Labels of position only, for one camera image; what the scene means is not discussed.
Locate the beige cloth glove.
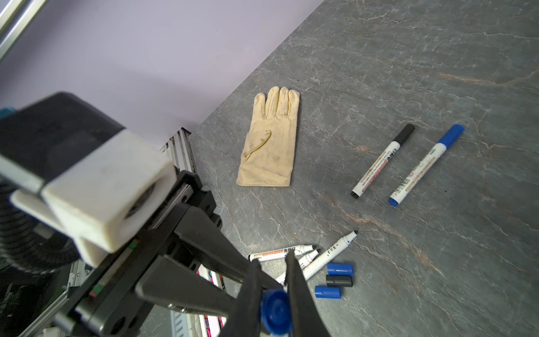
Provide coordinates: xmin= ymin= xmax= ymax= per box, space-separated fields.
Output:
xmin=237 ymin=86 xmax=300 ymax=187

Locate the blue pen cap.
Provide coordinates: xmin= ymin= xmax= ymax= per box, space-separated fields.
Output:
xmin=326 ymin=263 xmax=355 ymax=276
xmin=261 ymin=289 xmax=293 ymax=336
xmin=314 ymin=286 xmax=342 ymax=299
xmin=439 ymin=124 xmax=465 ymax=148

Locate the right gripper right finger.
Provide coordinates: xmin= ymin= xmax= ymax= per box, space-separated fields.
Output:
xmin=285 ymin=252 xmax=331 ymax=337

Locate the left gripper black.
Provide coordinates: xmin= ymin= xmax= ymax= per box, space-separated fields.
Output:
xmin=54 ymin=170 xmax=283 ymax=337

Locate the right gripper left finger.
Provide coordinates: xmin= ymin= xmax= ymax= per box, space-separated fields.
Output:
xmin=220 ymin=259 xmax=262 ymax=336

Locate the white marker pen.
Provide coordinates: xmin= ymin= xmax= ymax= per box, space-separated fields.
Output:
xmin=303 ymin=230 xmax=358 ymax=281
xmin=350 ymin=139 xmax=401 ymax=199
xmin=388 ymin=141 xmax=447 ymax=207
xmin=248 ymin=245 xmax=316 ymax=262
xmin=276 ymin=249 xmax=321 ymax=285

